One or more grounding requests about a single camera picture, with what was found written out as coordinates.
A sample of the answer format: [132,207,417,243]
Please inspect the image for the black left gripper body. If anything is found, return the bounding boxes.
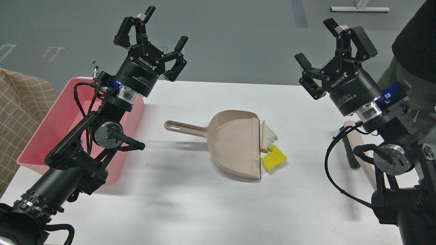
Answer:
[117,42,166,97]

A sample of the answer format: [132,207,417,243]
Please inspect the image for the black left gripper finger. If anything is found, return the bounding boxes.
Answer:
[160,36,189,82]
[113,6,156,48]

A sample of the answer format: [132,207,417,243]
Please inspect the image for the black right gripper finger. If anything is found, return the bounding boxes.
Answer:
[323,18,377,62]
[295,53,333,100]

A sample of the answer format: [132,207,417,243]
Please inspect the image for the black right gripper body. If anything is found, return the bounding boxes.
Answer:
[322,55,382,116]

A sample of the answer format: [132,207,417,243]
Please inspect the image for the beige brush black bristles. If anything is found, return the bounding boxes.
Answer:
[340,130,377,191]

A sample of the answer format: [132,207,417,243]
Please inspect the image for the bread slice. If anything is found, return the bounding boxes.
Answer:
[260,121,278,153]

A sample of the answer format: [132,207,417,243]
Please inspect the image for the yellow sponge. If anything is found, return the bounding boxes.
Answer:
[260,144,288,172]

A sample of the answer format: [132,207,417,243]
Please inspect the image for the beige plastic dustpan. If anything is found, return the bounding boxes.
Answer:
[165,110,261,180]

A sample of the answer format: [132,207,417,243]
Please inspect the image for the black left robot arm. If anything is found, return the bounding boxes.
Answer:
[1,6,188,245]

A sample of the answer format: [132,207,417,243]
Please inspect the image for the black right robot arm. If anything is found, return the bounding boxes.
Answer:
[295,18,436,245]

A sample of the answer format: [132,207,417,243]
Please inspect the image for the pink plastic bin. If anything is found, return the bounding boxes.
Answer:
[17,77,145,185]

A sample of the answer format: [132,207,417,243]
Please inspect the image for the seated person dark clothes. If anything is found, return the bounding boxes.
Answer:
[377,0,436,137]

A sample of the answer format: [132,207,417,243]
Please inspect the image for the white desk foot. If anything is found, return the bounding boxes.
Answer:
[330,0,390,13]

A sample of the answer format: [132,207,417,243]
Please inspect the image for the brown checkered cloth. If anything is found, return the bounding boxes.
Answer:
[0,68,56,195]

